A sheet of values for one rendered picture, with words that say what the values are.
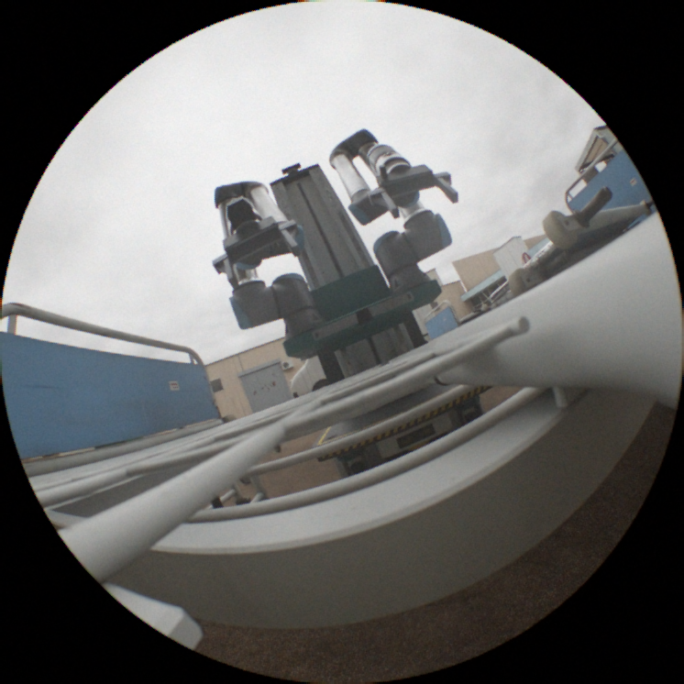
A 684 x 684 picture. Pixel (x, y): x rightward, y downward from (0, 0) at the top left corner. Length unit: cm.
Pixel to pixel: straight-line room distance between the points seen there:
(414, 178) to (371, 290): 64
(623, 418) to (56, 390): 64
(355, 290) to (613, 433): 106
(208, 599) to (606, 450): 21
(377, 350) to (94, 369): 105
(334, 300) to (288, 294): 23
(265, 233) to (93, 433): 54
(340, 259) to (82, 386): 116
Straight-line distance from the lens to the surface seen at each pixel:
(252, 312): 95
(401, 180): 59
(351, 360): 108
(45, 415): 50
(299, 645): 65
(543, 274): 56
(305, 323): 92
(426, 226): 102
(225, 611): 15
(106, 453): 53
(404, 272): 98
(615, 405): 15
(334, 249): 129
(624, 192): 157
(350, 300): 109
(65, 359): 55
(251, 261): 77
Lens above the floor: 50
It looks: 9 degrees up
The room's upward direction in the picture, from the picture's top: 22 degrees counter-clockwise
